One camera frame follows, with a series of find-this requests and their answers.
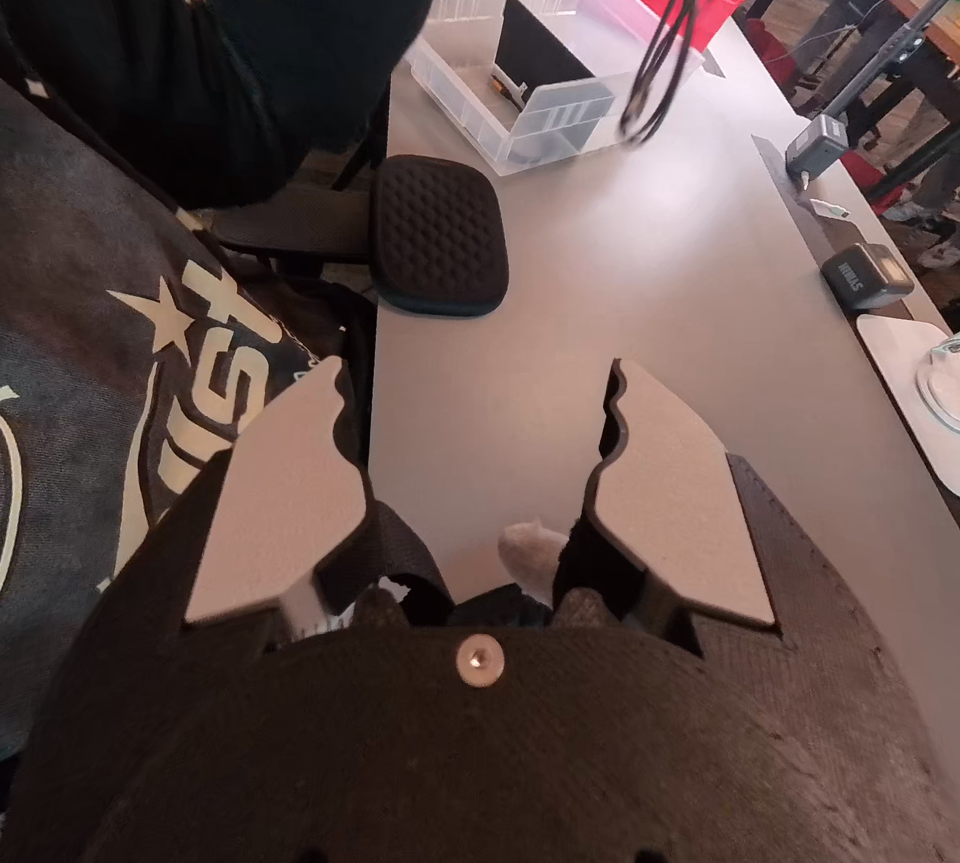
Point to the dark grey small box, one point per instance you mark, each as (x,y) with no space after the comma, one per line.
(866,276)

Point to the person's left forearm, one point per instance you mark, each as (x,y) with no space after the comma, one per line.
(337,15)

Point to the black bumpy round mat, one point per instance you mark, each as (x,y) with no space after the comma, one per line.
(439,237)

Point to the person's black printed shirt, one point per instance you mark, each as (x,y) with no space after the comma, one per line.
(90,353)

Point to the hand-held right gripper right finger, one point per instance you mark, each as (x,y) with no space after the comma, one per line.
(675,510)

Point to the person's right hand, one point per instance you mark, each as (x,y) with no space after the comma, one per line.
(532,552)

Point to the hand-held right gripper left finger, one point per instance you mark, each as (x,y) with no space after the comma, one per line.
(277,503)

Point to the white small plug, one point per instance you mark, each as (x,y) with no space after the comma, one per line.
(829,208)

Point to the black flat pouch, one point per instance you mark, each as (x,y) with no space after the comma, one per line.
(540,53)

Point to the black light panel on stand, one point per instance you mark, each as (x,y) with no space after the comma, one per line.
(900,49)

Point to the white plastic bin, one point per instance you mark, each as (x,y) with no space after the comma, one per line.
(600,15)

